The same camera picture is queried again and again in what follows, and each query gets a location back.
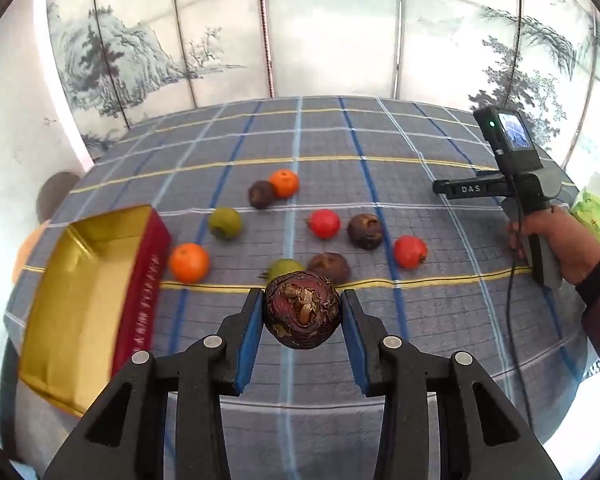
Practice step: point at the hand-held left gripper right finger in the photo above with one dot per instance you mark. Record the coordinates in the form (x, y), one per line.
(352, 340)

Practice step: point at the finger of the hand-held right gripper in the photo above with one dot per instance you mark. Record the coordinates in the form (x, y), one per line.
(442, 188)

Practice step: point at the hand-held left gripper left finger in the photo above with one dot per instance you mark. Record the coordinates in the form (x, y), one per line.
(250, 340)

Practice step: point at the red tomato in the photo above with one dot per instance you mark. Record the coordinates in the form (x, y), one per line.
(410, 251)
(324, 223)

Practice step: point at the green tomato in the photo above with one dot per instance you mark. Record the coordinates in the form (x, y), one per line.
(225, 223)
(284, 266)

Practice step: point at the orange tangerine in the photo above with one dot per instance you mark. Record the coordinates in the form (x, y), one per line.
(285, 183)
(189, 262)

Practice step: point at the red and gold tin box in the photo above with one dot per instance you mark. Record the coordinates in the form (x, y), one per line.
(80, 310)

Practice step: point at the person's right hand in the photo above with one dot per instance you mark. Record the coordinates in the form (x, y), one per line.
(570, 245)

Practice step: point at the green plastic packet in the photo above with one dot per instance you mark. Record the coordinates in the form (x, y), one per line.
(595, 210)

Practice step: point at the grey plaid tablecloth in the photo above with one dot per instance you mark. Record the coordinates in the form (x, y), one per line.
(430, 335)

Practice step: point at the painted landscape folding screen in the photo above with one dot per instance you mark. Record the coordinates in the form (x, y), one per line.
(330, 35)

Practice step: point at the grey round stone disc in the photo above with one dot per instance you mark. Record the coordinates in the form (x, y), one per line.
(55, 195)

